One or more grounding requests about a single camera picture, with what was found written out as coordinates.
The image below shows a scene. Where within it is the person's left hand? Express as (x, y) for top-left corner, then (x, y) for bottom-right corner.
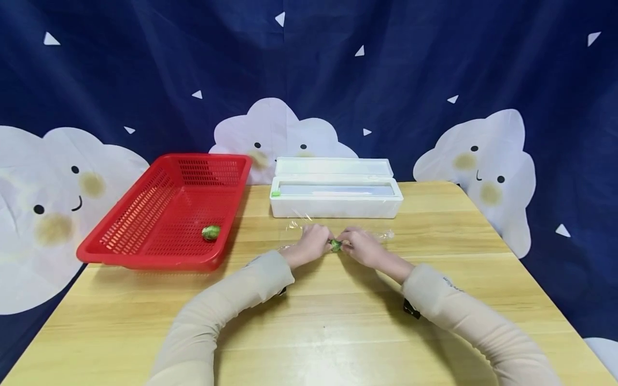
(281, 224), (335, 270)

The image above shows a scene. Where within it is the person's right hand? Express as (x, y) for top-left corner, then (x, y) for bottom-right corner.
(338, 226), (394, 271)

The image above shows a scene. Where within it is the sheet of clear plastic wrap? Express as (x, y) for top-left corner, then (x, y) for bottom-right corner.
(277, 212), (396, 254)

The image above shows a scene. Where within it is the person's right forearm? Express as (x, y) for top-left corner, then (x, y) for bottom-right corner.
(377, 253), (563, 386)

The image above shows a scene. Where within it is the person's left forearm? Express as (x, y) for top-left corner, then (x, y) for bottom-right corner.
(145, 250), (296, 386)

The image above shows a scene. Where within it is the white plastic wrap dispenser box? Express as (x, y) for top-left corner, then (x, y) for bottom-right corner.
(269, 157), (404, 219)

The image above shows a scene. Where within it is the red plastic basket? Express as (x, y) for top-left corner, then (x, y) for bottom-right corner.
(76, 153), (253, 272)

